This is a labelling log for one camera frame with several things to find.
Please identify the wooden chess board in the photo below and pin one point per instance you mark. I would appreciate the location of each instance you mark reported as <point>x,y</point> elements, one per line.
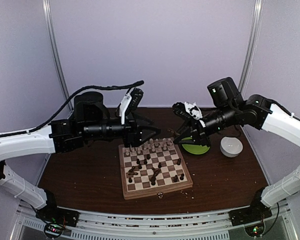
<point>139,186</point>

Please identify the green plate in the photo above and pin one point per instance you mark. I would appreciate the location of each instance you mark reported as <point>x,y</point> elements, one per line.
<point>195,149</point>

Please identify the dark queen chess piece lying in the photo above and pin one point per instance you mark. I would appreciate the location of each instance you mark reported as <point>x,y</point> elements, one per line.
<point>132,171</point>

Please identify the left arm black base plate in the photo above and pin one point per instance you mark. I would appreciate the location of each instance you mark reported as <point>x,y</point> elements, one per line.
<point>60,216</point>

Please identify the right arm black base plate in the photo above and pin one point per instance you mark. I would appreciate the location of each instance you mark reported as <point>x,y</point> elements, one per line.
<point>248,215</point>

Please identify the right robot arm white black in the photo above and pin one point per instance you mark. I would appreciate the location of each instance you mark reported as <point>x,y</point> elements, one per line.
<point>231,109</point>

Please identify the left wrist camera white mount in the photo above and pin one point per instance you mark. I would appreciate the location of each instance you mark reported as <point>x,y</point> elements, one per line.
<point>128,105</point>

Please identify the right aluminium frame post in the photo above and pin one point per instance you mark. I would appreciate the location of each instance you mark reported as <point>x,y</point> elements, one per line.
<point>252,45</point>

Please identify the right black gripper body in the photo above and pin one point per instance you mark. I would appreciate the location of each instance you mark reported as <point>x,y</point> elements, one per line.
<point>199,130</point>

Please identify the white bowl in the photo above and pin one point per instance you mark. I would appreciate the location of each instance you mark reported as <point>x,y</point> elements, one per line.
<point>231,147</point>

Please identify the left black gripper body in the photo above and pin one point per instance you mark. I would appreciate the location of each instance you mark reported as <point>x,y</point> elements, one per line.
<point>130,137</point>

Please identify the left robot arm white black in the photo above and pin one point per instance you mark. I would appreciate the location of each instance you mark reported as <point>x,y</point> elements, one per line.
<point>90,121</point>

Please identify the aluminium frame post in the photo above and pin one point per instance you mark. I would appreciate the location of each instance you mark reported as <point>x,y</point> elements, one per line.
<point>54,47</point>
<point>252,45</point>

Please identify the front aluminium rail base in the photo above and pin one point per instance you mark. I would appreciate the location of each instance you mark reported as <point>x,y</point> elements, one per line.
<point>211,225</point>

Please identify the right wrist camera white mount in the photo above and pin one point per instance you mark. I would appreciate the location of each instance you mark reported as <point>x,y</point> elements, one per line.
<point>188,112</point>

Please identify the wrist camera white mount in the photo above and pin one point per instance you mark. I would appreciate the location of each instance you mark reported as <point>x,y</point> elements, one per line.
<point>128,105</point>
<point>188,112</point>

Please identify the white chess pieces row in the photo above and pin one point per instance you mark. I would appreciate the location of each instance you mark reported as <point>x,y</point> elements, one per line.
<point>152,146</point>

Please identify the left aluminium frame post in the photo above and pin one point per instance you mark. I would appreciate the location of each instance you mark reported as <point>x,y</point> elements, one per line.
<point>54,47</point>

